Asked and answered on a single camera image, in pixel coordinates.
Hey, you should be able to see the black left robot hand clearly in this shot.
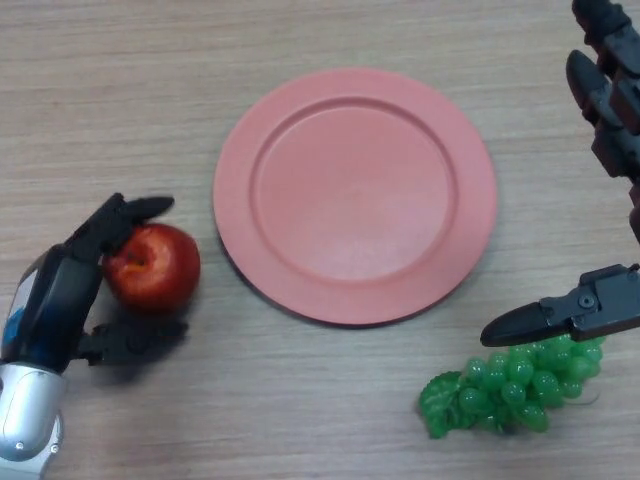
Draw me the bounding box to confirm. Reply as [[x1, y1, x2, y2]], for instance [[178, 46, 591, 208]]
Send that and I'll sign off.
[[0, 192, 190, 374]]

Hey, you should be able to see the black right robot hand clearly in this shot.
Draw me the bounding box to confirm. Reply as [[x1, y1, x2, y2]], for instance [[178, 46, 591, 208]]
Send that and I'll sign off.
[[479, 0, 640, 347]]

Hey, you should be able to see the red apple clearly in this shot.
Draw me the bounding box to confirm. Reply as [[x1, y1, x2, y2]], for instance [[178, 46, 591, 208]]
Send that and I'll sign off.
[[101, 222, 202, 315]]

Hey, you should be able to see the pink round plate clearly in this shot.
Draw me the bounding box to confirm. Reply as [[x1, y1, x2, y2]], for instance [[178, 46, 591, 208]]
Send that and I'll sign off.
[[212, 68, 499, 329]]

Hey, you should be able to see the green plastic grape bunch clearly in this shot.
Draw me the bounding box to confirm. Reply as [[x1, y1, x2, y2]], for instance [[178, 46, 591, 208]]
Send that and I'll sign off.
[[418, 334, 606, 441]]

